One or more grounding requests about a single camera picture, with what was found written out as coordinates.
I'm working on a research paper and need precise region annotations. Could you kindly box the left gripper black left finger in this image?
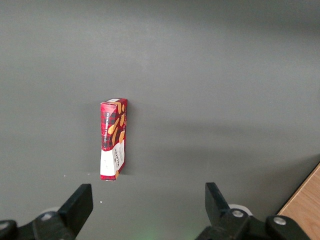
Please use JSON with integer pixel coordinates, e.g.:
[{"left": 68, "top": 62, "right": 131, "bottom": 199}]
[{"left": 0, "top": 183, "right": 94, "bottom": 240}]

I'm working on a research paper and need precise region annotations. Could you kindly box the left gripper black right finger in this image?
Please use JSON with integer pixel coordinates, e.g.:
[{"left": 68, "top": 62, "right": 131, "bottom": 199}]
[{"left": 197, "top": 182, "right": 311, "bottom": 240}]

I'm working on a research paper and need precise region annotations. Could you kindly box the oak wooden drawer cabinet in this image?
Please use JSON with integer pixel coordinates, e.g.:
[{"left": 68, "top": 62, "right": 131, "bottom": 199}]
[{"left": 277, "top": 161, "right": 320, "bottom": 240}]

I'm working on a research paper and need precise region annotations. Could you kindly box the red tartan shortbread box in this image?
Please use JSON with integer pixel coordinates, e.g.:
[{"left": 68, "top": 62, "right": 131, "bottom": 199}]
[{"left": 99, "top": 97, "right": 129, "bottom": 182}]

